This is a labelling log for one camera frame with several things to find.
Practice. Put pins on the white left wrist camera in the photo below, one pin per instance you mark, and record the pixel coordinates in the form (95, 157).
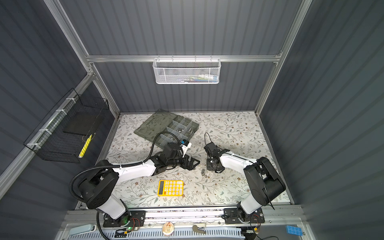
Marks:
(186, 143)

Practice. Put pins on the white wire wall basket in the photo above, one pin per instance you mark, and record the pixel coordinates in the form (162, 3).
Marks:
(187, 73)

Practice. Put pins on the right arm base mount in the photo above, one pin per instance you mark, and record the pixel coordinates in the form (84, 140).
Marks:
(238, 216)

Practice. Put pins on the green transparent organizer box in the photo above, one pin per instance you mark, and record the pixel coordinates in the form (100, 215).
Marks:
(163, 121)

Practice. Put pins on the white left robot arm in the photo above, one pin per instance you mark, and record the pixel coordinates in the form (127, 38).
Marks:
(97, 188)

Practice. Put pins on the black wire wall basket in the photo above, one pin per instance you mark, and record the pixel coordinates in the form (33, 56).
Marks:
(62, 137)

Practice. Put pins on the blue toy brick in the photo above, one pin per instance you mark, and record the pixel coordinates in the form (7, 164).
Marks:
(294, 231)

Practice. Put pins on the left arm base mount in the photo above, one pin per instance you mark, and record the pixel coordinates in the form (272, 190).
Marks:
(133, 219)

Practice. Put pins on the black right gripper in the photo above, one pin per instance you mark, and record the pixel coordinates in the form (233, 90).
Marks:
(208, 166)

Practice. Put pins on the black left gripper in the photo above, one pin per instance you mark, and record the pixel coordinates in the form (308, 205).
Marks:
(190, 166)

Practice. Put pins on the yellow marker in basket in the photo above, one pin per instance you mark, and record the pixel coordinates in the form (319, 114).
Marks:
(85, 147)

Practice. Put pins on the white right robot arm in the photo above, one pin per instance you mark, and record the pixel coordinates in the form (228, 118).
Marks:
(265, 184)

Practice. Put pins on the yellow calculator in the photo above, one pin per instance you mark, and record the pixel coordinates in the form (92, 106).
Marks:
(170, 188)

